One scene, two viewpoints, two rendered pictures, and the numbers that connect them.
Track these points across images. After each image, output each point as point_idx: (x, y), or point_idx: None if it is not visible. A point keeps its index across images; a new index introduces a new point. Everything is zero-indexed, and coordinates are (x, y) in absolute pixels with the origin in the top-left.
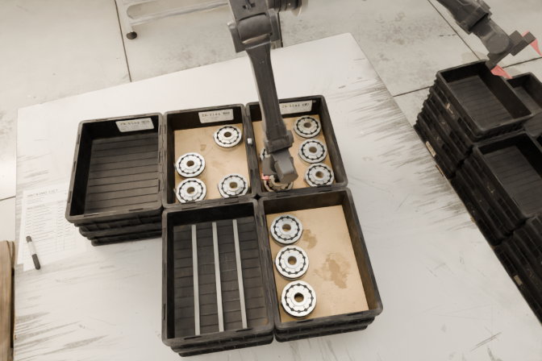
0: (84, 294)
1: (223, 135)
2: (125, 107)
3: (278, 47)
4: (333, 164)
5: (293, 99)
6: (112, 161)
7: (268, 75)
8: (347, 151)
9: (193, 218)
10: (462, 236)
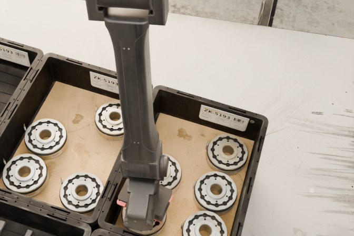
0: None
1: (108, 115)
2: (27, 24)
3: (264, 23)
4: (234, 224)
5: (222, 106)
6: None
7: (134, 70)
8: (276, 209)
9: (3, 212)
10: None
